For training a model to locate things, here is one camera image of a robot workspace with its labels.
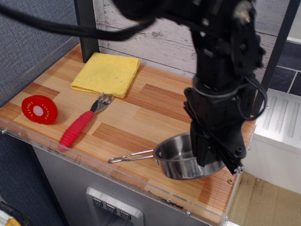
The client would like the clear acrylic front guard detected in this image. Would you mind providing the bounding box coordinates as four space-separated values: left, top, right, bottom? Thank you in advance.
0 117 230 224

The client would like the grey toy fridge cabinet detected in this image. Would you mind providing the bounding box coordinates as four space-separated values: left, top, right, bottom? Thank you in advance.
34 147 205 226

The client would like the red handled metal fork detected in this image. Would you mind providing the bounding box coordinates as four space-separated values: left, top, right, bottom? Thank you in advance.
58 92 114 152

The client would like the black cable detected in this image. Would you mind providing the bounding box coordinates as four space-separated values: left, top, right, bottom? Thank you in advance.
0 4 157 42

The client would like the right black vertical post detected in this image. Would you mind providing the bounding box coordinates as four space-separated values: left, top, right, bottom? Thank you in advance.
250 0 301 117

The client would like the silver dispenser button panel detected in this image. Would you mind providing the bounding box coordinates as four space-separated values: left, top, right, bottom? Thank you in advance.
86 187 144 226

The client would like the red toy tomato slice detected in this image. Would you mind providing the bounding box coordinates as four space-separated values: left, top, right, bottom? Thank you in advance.
21 95 58 124

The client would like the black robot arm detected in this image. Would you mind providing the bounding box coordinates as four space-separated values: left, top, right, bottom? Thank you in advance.
115 0 267 175

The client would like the yellow object bottom left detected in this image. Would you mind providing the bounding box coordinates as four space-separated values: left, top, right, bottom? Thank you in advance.
5 218 21 226

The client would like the white toy sink unit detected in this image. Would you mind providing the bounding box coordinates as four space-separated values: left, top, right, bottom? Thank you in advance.
243 89 301 194

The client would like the stainless steel pot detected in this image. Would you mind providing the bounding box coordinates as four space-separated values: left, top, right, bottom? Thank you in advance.
108 132 224 180

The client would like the yellow cloth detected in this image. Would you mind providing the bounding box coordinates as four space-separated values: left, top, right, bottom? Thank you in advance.
70 53 140 98

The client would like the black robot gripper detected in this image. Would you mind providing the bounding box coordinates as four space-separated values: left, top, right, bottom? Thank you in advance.
184 77 246 175

